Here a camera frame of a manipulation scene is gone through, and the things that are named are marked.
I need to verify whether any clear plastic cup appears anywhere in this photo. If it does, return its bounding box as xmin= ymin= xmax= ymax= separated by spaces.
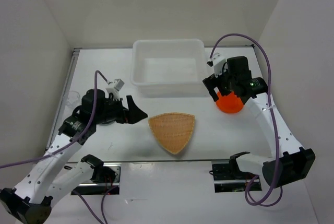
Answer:
xmin=63 ymin=90 xmax=81 ymax=113

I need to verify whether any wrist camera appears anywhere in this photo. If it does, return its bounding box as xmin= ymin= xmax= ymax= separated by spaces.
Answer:
xmin=207 ymin=53 xmax=226 ymax=77
xmin=106 ymin=79 xmax=124 ymax=99

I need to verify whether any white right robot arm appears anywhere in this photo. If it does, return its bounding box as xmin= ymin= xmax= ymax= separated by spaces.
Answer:
xmin=202 ymin=55 xmax=316 ymax=188

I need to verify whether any black round plate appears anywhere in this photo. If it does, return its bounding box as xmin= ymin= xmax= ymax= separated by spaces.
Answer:
xmin=99 ymin=121 xmax=114 ymax=126

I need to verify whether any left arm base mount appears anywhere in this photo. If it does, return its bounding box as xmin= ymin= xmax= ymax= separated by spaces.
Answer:
xmin=71 ymin=162 xmax=121 ymax=195

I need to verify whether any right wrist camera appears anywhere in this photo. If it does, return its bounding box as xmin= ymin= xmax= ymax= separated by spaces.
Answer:
xmin=207 ymin=53 xmax=226 ymax=77

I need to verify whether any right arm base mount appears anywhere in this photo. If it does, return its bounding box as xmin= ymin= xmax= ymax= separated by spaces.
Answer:
xmin=209 ymin=160 xmax=255 ymax=193

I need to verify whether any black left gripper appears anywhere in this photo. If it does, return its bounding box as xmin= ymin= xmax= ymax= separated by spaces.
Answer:
xmin=94 ymin=95 xmax=148 ymax=124

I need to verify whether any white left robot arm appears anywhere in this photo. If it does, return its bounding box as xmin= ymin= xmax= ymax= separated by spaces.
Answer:
xmin=1 ymin=89 xmax=148 ymax=223

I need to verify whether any translucent white plastic bin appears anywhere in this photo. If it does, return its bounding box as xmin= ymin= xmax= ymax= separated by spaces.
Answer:
xmin=130 ymin=39 xmax=209 ymax=98

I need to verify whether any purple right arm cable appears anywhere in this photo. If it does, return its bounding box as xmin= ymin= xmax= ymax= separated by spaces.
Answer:
xmin=210 ymin=33 xmax=283 ymax=206

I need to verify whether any tan woven triangular plate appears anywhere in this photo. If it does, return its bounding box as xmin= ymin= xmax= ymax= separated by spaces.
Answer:
xmin=148 ymin=112 xmax=195 ymax=155

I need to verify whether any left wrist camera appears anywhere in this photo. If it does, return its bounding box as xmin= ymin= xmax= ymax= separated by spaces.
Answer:
xmin=106 ymin=79 xmax=124 ymax=99

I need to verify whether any orange plastic plate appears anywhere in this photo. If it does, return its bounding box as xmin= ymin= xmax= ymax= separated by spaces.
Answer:
xmin=216 ymin=92 xmax=244 ymax=114

